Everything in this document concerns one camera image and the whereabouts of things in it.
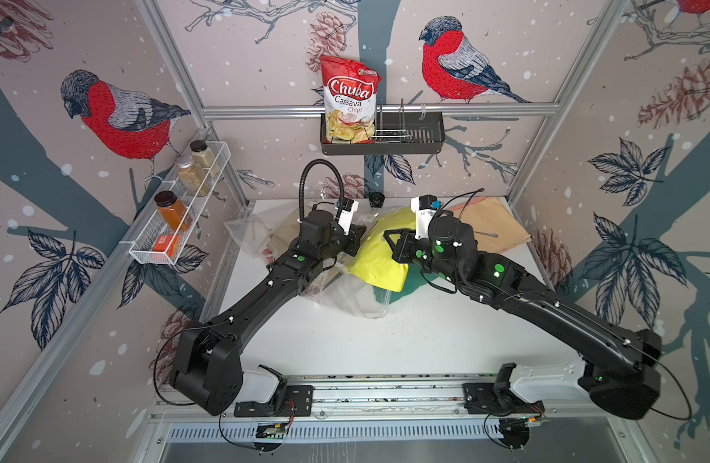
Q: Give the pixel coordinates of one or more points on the small orange box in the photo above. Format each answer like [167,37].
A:
[167,244]

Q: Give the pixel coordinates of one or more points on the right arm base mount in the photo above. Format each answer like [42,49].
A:
[490,399]

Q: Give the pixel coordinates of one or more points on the tan spice jar silver lid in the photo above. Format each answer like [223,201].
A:
[192,176]

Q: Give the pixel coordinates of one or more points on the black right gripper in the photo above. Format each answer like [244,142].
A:
[401,251]

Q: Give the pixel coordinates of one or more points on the clear plastic vacuum bag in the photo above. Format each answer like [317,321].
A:
[334,287]

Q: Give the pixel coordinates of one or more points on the beige cloth placemat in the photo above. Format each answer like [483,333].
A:
[490,215]

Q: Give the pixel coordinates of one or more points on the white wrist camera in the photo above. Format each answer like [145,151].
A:
[344,215]
[424,208]

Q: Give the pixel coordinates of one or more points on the light spice jar black lid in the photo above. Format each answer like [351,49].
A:
[204,156]

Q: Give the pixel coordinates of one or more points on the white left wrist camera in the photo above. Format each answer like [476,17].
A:
[344,215]

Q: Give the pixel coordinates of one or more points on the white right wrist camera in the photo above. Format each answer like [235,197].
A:
[424,208]

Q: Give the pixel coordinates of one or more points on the black lid pepper grinder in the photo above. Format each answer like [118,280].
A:
[376,199]

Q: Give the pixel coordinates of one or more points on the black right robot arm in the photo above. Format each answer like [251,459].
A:
[616,367]

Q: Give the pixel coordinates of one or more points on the clear acrylic spice shelf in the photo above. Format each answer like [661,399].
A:
[141,247]

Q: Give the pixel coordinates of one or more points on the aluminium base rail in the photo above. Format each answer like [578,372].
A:
[421,397]

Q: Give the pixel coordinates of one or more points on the red cassava chips bag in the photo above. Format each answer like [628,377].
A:
[350,99]

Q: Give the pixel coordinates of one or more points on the yellow trousers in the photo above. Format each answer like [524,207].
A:
[384,249]

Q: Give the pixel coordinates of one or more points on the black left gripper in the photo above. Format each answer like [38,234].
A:
[354,237]

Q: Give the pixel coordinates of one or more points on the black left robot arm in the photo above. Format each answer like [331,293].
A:
[207,366]

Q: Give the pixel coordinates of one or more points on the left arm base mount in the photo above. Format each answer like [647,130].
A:
[274,400]

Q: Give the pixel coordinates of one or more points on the black wire wall basket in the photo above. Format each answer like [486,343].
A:
[394,133]

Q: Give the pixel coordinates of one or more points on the green trousers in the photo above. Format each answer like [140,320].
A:
[413,282]

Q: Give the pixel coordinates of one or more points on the orange spice jar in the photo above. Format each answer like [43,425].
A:
[173,211]

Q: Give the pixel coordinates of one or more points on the metal spoon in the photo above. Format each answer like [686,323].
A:
[493,235]

